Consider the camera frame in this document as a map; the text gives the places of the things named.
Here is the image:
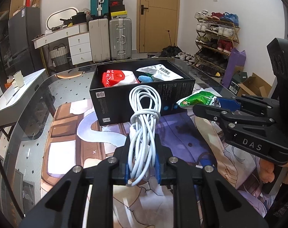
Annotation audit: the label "green white mask pack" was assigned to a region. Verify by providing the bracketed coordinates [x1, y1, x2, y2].
[177, 91, 221, 109]

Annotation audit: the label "white cable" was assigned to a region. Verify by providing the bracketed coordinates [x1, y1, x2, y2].
[126, 84, 163, 187]

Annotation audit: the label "red white balloon pack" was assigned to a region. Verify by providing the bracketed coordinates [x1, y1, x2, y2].
[102, 70, 139, 88]

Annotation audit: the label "person's right hand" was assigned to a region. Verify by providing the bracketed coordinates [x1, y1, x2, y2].
[259, 158, 288, 184]

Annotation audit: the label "open cardboard box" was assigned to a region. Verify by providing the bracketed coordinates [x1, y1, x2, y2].
[237, 73, 271, 98]

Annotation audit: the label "purple bag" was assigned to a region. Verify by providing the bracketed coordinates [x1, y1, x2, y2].
[222, 48, 246, 89]

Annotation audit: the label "anime printed desk mat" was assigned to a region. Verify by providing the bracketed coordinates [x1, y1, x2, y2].
[40, 85, 278, 228]

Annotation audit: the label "black cardboard box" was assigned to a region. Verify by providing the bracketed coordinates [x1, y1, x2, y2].
[89, 58, 195, 126]

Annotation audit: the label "wooden shoe rack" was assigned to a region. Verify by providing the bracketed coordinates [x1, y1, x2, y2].
[195, 10, 240, 78]

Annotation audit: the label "pile of shoes on floor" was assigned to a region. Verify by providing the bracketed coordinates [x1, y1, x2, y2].
[147, 45, 196, 64]

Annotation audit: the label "white coffee table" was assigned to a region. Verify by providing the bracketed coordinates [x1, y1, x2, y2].
[0, 68, 47, 127]

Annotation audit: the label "woven laundry basket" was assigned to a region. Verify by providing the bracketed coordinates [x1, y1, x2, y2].
[50, 44, 69, 67]

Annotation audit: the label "white vanity desk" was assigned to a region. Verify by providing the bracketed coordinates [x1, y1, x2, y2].
[32, 23, 92, 65]

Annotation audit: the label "white cup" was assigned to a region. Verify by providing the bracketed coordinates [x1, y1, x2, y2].
[14, 71, 24, 88]

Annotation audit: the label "beige suitcase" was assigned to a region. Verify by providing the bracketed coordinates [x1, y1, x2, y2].
[88, 19, 111, 62]

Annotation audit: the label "silver suitcase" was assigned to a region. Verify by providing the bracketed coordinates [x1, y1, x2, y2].
[109, 17, 132, 60]

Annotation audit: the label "yellow wooden door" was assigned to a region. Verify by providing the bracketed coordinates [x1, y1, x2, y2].
[136, 0, 180, 53]

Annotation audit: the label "stacked shoe boxes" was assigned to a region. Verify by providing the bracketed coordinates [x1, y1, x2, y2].
[108, 0, 127, 19]

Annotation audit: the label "oval vanity mirror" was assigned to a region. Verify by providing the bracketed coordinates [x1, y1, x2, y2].
[45, 7, 79, 30]

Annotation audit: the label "black refrigerator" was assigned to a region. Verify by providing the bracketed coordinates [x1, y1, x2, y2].
[8, 7, 43, 76]

